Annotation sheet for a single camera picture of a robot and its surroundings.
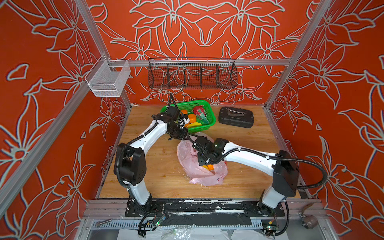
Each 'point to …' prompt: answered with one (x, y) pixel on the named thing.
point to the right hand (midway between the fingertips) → (199, 161)
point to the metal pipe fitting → (308, 221)
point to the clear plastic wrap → (176, 232)
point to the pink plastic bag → (205, 175)
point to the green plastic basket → (209, 112)
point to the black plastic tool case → (236, 117)
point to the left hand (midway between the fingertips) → (187, 136)
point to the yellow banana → (193, 124)
